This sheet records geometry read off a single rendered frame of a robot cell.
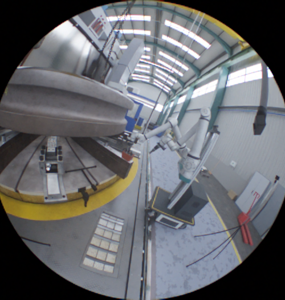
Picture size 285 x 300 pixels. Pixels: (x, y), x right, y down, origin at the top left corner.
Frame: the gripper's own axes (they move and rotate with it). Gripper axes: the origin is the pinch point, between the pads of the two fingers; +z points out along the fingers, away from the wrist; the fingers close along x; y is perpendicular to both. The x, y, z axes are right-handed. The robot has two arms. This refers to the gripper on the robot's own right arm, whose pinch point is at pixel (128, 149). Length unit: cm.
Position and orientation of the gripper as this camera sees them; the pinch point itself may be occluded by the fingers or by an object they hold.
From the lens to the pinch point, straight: 172.3
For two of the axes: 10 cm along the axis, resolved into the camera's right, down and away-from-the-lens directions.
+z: -3.9, 8.7, 3.1
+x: 3.6, -1.6, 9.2
